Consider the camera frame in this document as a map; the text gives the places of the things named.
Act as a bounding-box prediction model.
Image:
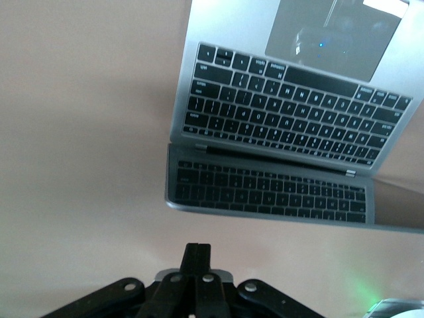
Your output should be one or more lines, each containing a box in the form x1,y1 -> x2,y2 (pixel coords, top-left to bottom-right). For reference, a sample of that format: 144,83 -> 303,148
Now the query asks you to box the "silver laptop with black keyboard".
164,0 -> 424,235

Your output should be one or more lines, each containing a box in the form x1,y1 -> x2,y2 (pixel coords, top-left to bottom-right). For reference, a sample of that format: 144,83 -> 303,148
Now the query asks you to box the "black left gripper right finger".
195,243 -> 326,318

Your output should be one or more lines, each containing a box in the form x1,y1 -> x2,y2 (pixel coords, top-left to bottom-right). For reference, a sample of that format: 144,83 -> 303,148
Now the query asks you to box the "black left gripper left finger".
41,242 -> 200,318

